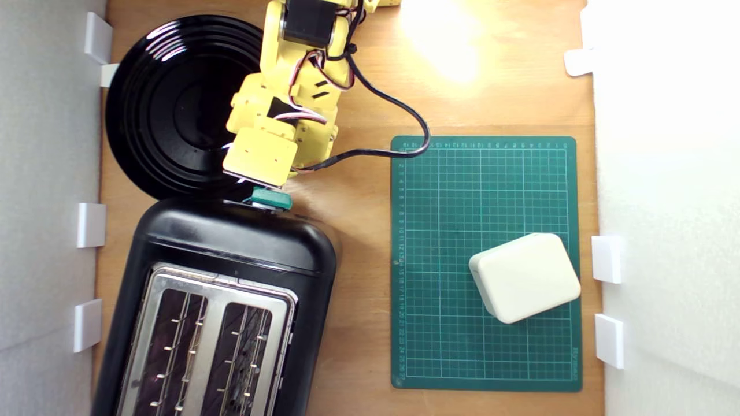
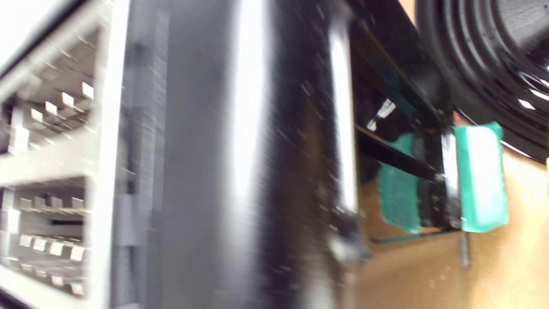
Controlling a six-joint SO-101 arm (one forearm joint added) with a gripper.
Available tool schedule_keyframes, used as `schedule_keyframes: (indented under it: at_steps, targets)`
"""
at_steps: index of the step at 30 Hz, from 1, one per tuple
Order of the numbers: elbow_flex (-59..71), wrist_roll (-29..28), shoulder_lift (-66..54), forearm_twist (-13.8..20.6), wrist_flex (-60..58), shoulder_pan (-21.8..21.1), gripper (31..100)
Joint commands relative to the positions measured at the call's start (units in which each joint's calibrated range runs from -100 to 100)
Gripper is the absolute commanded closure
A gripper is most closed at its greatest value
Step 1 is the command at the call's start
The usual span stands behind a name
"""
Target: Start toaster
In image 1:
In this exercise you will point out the green toaster lever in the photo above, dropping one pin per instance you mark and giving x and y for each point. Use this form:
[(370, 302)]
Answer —
[(272, 199)]

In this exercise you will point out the black two-slot toaster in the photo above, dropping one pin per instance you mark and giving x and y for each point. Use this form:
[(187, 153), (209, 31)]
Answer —
[(231, 242)]

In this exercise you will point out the black plate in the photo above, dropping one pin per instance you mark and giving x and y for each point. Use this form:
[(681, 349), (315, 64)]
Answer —
[(173, 110)]

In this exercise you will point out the green cutting mat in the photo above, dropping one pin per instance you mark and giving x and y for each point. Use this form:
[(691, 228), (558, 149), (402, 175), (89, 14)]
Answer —
[(462, 196)]

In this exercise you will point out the white block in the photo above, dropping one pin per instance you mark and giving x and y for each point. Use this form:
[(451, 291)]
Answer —
[(526, 277)]

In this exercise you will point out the yellow wrist camera mount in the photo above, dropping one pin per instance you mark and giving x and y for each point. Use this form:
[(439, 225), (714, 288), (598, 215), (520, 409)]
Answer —
[(260, 156)]

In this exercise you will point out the white wall clip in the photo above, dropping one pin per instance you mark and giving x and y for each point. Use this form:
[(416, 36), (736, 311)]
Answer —
[(578, 62), (91, 225), (97, 37), (606, 260), (108, 75), (610, 341), (87, 325)]

